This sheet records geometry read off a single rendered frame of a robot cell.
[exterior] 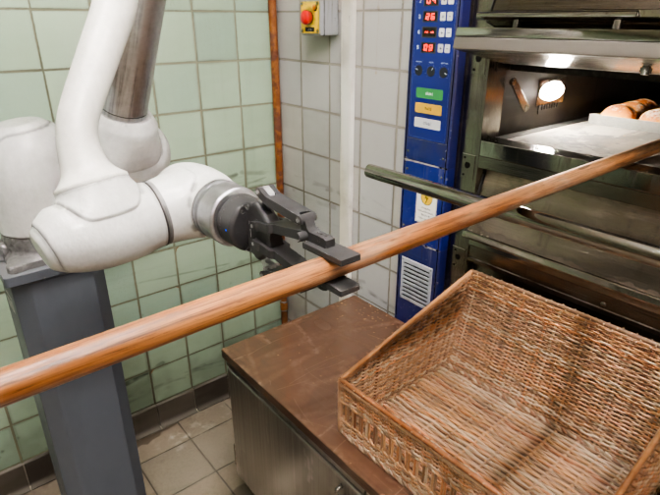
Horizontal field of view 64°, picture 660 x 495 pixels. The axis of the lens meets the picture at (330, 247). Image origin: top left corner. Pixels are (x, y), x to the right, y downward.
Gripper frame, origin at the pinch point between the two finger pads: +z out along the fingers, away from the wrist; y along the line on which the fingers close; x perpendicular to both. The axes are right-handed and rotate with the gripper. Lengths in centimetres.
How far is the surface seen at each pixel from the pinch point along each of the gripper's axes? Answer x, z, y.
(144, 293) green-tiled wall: -20, -125, 62
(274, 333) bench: -40, -73, 61
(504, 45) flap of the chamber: -62, -21, -22
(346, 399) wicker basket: -27, -26, 50
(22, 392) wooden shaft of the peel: 32.9, 1.5, 0.3
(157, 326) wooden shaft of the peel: 21.5, 1.1, -0.9
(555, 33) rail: -63, -11, -24
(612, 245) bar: -38.9, 15.7, 2.9
